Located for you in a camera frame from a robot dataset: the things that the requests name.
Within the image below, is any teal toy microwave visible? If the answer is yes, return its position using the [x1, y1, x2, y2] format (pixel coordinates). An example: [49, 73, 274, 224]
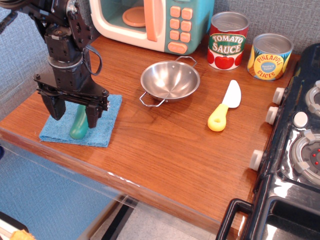
[89, 0, 215, 56]

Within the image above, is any grey stove knob upper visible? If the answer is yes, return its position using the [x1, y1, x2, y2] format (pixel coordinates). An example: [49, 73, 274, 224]
[272, 87, 285, 105]

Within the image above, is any pineapple slices can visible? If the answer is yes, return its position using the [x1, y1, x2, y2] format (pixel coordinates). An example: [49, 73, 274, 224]
[247, 33, 294, 81]

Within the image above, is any toy knife with yellow handle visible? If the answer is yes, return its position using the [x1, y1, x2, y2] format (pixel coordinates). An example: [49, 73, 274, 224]
[207, 79, 242, 132]

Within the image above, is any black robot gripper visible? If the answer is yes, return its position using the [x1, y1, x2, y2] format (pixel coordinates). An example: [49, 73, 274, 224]
[33, 56, 110, 129]

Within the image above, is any grey stove knob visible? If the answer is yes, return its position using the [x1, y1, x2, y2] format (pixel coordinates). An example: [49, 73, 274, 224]
[249, 149, 264, 171]
[272, 87, 285, 105]
[265, 106, 279, 125]

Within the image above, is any blue folded rag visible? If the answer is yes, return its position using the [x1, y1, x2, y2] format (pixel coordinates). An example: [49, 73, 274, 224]
[39, 94, 122, 148]

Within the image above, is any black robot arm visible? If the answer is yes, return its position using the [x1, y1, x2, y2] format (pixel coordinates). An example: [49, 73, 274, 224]
[0, 0, 110, 129]

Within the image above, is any black toy stove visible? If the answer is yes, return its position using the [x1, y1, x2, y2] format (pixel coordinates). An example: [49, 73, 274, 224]
[239, 43, 320, 240]

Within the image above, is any white round stove button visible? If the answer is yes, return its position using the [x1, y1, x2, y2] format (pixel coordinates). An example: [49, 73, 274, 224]
[293, 111, 308, 128]

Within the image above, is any black oven door handle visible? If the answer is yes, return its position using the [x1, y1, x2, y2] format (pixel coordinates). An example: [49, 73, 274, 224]
[215, 198, 254, 240]

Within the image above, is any grey stove knob lower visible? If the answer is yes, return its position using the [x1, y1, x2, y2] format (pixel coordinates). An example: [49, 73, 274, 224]
[249, 149, 264, 171]

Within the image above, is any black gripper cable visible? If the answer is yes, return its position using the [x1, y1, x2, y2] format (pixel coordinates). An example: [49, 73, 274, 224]
[82, 44, 103, 77]

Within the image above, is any tomato sauce can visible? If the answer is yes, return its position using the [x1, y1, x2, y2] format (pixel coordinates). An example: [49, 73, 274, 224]
[207, 11, 249, 71]

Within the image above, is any grey stove knob middle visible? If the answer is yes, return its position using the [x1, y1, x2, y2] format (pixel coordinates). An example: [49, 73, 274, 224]
[265, 106, 279, 125]

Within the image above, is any small steel bowl with handles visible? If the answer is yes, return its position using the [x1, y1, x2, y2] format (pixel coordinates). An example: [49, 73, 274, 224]
[139, 56, 201, 108]

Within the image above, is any orange fuzzy object at corner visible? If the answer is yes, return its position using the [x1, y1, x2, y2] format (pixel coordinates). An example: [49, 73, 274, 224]
[10, 230, 33, 240]

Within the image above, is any orange microwave turntable plate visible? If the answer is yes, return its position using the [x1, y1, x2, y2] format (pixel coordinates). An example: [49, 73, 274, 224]
[122, 6, 146, 28]

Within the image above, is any green toy cucumber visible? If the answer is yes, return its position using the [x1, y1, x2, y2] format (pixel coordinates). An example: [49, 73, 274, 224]
[69, 105, 89, 140]

